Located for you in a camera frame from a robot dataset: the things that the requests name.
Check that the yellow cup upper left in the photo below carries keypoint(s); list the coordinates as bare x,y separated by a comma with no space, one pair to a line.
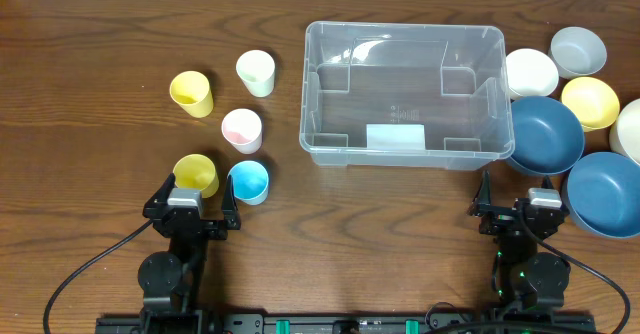
191,90

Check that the dark blue bowl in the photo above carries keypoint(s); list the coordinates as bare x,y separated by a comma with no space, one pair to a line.
549,139
601,192

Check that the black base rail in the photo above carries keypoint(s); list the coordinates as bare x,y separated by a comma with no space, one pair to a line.
253,323

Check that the pale green cup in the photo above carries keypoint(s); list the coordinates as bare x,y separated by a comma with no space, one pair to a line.
256,69

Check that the cream large bowl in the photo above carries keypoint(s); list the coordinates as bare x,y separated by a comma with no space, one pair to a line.
624,135

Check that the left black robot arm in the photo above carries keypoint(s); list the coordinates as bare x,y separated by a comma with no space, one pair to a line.
170,279

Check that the white small bowl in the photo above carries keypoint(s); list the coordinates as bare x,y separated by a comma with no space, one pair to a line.
530,73

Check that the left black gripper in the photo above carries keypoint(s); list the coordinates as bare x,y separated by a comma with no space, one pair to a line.
189,225

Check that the grey small bowl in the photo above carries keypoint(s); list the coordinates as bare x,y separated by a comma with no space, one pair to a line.
577,52

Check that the white label sticker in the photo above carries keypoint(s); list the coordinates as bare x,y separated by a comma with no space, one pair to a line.
395,137

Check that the light blue cup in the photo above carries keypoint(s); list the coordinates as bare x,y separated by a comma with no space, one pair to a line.
250,181

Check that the yellow small bowl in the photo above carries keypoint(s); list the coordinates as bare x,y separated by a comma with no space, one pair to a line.
593,102

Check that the clear plastic storage container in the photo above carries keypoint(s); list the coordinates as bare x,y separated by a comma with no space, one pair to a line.
449,78

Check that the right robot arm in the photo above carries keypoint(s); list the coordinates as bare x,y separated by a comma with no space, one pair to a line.
525,278

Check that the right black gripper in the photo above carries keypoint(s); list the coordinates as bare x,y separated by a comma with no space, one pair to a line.
513,217

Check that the yellow cup lower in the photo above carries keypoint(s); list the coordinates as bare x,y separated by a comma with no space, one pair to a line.
197,171

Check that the pink cup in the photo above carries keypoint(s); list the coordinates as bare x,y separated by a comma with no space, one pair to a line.
243,129

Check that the yellow cup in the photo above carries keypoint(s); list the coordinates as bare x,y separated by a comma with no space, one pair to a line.
197,171
191,90

